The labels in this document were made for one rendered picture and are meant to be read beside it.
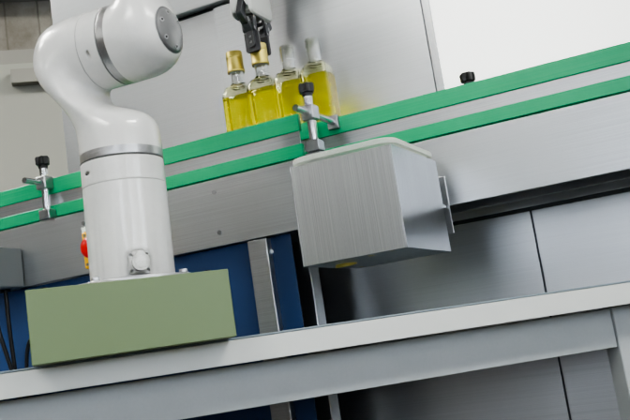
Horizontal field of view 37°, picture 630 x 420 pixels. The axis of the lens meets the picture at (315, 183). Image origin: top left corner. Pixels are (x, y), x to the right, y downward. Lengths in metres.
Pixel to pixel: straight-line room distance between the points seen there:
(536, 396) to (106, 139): 0.94
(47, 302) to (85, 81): 0.37
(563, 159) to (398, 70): 0.45
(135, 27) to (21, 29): 3.00
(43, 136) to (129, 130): 2.80
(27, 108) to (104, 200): 2.86
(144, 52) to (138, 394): 0.47
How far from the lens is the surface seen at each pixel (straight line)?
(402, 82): 1.88
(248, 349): 1.27
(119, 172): 1.32
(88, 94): 1.41
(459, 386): 1.85
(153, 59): 1.36
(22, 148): 4.13
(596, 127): 1.59
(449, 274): 1.84
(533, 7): 1.85
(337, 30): 1.96
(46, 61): 1.43
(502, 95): 1.65
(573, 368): 1.80
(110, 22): 1.37
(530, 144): 1.61
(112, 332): 1.20
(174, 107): 2.16
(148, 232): 1.31
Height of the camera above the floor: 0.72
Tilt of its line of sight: 10 degrees up
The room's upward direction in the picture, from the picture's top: 9 degrees counter-clockwise
